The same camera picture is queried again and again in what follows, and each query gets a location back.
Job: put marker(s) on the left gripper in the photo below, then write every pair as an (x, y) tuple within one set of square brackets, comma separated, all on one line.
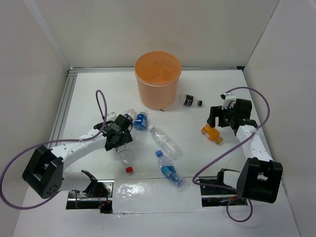
[(126, 138)]

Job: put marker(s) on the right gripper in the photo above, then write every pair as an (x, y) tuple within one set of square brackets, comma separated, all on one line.
[(217, 111)]

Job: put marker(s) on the red label clear bottle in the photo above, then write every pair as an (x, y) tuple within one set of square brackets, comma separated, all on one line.
[(124, 154)]

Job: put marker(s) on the orange juice bottle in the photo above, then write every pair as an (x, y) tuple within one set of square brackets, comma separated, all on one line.
[(212, 134)]

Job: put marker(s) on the Pepsi label clear bottle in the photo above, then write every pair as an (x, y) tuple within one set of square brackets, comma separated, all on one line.
[(131, 115)]

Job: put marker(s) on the blue label clear bottle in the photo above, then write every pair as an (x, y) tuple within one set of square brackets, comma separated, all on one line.
[(140, 122)]

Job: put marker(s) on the black label small bottle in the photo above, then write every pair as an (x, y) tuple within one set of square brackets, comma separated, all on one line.
[(190, 101)]

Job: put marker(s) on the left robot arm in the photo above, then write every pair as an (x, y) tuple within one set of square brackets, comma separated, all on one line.
[(46, 171)]

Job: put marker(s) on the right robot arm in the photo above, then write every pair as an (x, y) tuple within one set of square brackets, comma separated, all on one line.
[(260, 177)]

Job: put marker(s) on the orange plastic bin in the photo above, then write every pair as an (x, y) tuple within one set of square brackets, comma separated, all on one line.
[(157, 74)]

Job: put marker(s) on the clear white cap bottle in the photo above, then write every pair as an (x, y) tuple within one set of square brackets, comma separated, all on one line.
[(164, 142)]

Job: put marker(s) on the blue cap crushed bottle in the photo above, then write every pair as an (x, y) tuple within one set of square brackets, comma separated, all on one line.
[(168, 170)]

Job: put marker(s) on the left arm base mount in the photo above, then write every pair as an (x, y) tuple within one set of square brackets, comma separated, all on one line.
[(98, 195)]

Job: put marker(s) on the aluminium frame rail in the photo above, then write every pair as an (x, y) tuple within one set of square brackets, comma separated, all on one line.
[(78, 110)]

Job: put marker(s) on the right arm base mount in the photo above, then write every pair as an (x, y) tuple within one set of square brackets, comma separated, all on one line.
[(219, 190)]

